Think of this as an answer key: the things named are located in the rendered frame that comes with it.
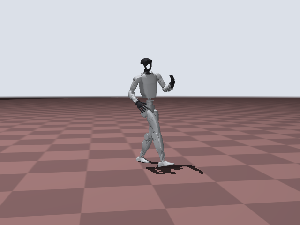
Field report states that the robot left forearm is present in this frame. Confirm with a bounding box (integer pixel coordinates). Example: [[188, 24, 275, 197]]
[[165, 84, 173, 91]]

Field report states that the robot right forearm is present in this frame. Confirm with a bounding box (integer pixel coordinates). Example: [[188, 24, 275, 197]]
[[128, 91, 138, 103]]

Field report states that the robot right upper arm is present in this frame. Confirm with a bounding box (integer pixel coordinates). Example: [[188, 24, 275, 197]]
[[129, 75, 142, 95]]

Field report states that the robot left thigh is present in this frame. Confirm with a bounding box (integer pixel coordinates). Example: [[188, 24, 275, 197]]
[[144, 109, 159, 141]]

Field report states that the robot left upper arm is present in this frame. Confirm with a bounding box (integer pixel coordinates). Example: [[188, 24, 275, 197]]
[[156, 73, 167, 92]]

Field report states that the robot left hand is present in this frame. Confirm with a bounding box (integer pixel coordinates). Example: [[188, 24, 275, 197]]
[[169, 75, 175, 88]]

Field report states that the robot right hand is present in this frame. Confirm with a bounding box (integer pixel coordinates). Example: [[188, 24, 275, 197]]
[[135, 100, 147, 113]]

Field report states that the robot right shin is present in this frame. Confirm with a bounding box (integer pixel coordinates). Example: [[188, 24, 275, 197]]
[[152, 132, 165, 162]]

